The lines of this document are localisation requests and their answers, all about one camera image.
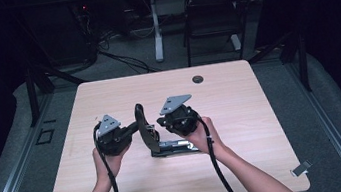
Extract white desk foot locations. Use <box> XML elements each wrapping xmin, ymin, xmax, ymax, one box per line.
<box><xmin>230</xmin><ymin>33</ymin><xmax>244</xmax><ymax>52</ymax></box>

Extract black folding chair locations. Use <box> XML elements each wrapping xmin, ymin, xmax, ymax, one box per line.
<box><xmin>177</xmin><ymin>0</ymin><xmax>263</xmax><ymax>68</ymax></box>

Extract person's left hand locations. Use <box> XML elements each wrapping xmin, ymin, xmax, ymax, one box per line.
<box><xmin>90</xmin><ymin>142</ymin><xmax>135</xmax><ymax>190</ymax></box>

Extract black floor cables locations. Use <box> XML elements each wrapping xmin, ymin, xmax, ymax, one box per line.
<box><xmin>97</xmin><ymin>41</ymin><xmax>163</xmax><ymax>80</ymax></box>

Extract grey tape piece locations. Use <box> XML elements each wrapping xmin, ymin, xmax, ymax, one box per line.
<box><xmin>289</xmin><ymin>158</ymin><xmax>315</xmax><ymax>179</ymax></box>

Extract black tape square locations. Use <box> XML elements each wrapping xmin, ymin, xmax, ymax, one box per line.
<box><xmin>34</xmin><ymin>126</ymin><xmax>58</xmax><ymax>146</ymax></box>

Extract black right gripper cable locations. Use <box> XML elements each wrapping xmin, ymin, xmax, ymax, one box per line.
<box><xmin>193</xmin><ymin>110</ymin><xmax>240</xmax><ymax>192</ymax></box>

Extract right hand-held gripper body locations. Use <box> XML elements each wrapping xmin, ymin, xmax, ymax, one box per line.
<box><xmin>157</xmin><ymin>92</ymin><xmax>204</xmax><ymax>141</ymax></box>

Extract white desk leg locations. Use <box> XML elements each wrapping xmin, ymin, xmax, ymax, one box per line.
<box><xmin>147</xmin><ymin>0</ymin><xmax>168</xmax><ymax>64</ymax></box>

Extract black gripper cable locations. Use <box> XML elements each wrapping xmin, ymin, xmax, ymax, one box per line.
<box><xmin>193</xmin><ymin>110</ymin><xmax>240</xmax><ymax>192</ymax></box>
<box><xmin>91</xmin><ymin>120</ymin><xmax>120</xmax><ymax>192</ymax></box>

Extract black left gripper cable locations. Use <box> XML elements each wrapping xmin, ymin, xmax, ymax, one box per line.
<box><xmin>91</xmin><ymin>120</ymin><xmax>120</xmax><ymax>192</ymax></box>

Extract person's right hand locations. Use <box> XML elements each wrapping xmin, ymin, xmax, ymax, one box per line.
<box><xmin>180</xmin><ymin>113</ymin><xmax>231</xmax><ymax>166</ymax></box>

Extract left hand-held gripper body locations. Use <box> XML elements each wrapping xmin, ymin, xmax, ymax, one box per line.
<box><xmin>92</xmin><ymin>111</ymin><xmax>134</xmax><ymax>160</ymax></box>

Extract round table cable grommet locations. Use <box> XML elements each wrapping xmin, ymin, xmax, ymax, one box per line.
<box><xmin>191</xmin><ymin>74</ymin><xmax>205</xmax><ymax>85</ymax></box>

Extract dark equipment cabinet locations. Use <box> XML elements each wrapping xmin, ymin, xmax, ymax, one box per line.
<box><xmin>23</xmin><ymin>0</ymin><xmax>101</xmax><ymax>72</ymax></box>

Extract black frame stand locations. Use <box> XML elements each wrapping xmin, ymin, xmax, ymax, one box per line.
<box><xmin>244</xmin><ymin>28</ymin><xmax>313</xmax><ymax>101</ymax></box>
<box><xmin>21</xmin><ymin>59</ymin><xmax>93</xmax><ymax>128</ymax></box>

